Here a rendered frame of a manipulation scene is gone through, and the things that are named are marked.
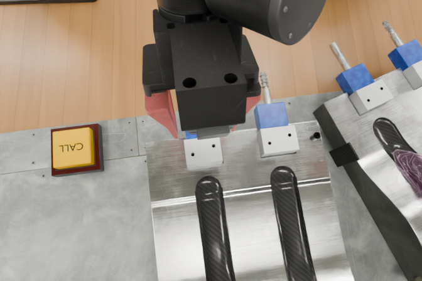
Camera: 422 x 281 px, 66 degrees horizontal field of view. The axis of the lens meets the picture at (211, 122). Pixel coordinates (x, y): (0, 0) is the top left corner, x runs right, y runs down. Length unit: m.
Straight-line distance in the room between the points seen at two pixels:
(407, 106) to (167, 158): 0.40
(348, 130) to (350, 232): 0.17
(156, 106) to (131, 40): 0.37
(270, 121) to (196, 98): 0.30
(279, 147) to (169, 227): 0.19
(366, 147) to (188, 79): 0.42
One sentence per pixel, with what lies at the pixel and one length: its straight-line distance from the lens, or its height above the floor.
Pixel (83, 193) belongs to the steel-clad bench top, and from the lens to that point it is 0.59.
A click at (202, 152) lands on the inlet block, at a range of 0.45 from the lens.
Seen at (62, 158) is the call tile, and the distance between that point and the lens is 0.57.
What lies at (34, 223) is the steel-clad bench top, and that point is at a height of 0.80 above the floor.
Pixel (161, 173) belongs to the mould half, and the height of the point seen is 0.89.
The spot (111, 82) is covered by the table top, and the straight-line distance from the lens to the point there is 0.63.
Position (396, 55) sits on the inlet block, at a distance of 0.65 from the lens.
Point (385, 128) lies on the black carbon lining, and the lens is 0.61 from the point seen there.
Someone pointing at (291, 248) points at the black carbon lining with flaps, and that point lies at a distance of 0.50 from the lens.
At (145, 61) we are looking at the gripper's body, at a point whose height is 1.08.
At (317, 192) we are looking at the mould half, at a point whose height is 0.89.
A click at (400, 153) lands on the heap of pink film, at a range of 0.59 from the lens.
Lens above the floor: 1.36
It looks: 75 degrees down
